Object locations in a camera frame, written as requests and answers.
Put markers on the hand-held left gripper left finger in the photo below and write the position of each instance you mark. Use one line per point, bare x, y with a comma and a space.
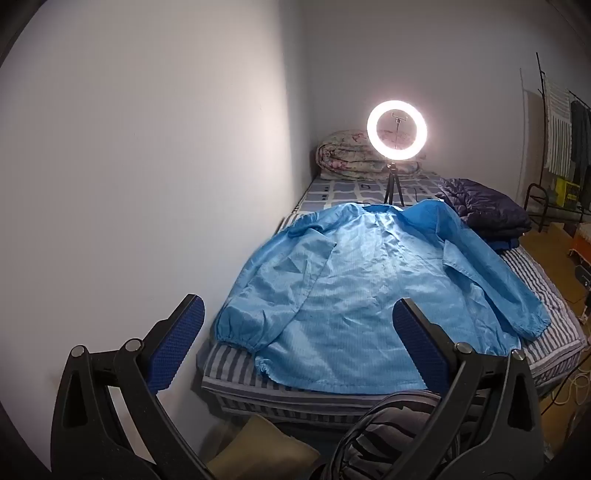
180, 341

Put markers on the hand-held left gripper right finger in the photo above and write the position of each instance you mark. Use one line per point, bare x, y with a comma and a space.
418, 341

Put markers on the light blue jacket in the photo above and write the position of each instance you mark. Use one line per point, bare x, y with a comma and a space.
351, 286

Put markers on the black clothes drying rack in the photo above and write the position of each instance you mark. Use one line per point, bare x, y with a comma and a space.
541, 92

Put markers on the dark striped cloth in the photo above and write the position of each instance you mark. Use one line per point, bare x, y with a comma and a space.
392, 443

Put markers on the blue cloth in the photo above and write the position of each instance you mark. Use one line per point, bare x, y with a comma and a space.
503, 243

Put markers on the bed with striped sheet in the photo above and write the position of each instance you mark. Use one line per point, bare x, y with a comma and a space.
545, 295

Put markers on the olive cushion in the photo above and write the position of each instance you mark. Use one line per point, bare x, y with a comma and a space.
258, 452

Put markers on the dark navy down jacket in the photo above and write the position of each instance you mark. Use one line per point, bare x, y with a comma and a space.
489, 207

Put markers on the black tripod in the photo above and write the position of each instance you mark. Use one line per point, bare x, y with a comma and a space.
393, 177

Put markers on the checked blue blanket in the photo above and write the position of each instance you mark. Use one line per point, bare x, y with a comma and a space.
332, 191

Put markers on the black metal chair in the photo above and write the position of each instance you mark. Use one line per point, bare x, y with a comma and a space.
529, 194

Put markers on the orange and white stool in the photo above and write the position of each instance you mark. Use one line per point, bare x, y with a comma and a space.
582, 242

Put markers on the folded floral quilt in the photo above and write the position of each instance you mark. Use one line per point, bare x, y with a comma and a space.
341, 154

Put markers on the yellow box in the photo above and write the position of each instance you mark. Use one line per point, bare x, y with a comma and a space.
565, 191

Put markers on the striped hanging towel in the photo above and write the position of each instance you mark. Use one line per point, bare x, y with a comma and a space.
556, 124

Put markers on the dark hanging garment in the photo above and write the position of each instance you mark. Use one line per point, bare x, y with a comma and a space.
581, 138

